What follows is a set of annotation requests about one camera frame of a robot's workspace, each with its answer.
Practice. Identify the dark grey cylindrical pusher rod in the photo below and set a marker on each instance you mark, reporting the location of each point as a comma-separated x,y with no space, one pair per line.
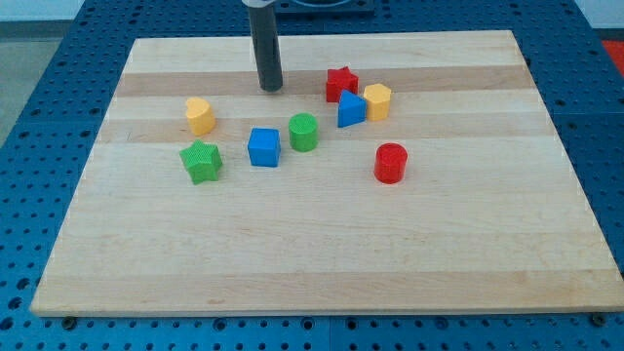
266,50

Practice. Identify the red star block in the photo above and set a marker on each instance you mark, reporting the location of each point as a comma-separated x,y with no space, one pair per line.
339,80

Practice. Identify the blue triangle block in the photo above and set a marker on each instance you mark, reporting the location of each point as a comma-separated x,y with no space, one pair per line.
351,110

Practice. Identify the green star block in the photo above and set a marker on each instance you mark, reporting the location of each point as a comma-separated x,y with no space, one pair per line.
202,161

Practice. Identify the green cylinder block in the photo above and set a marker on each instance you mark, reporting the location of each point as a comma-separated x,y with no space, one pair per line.
303,131

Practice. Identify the yellow heart block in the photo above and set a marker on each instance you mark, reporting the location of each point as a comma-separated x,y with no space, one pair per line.
200,116

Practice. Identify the blue cube block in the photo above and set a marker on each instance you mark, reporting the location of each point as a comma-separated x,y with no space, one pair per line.
264,147

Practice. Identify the yellow hexagon block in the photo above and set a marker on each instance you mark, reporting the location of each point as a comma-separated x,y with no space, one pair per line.
377,97

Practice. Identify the red cylinder block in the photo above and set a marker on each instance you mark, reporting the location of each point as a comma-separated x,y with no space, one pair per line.
390,163

